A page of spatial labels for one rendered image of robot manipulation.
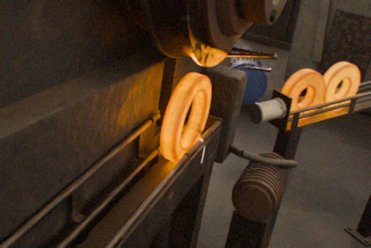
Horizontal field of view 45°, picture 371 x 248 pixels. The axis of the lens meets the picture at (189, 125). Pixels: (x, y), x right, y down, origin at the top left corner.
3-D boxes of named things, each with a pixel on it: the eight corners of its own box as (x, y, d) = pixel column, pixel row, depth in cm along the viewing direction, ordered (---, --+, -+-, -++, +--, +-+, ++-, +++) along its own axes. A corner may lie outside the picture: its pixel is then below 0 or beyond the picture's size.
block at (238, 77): (184, 153, 119) (199, 67, 109) (195, 142, 126) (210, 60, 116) (222, 166, 116) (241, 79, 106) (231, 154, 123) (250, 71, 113)
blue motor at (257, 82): (217, 107, 303) (227, 58, 289) (216, 79, 355) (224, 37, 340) (262, 115, 304) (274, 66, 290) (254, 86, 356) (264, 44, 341)
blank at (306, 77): (283, 72, 125) (291, 76, 123) (322, 65, 133) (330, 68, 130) (274, 121, 132) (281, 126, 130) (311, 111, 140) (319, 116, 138)
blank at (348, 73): (322, 64, 133) (330, 68, 130) (357, 58, 141) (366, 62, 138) (312, 111, 140) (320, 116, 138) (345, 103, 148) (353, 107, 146)
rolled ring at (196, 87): (217, 67, 96) (203, 63, 97) (183, 90, 80) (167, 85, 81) (203, 143, 104) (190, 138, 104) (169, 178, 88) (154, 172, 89)
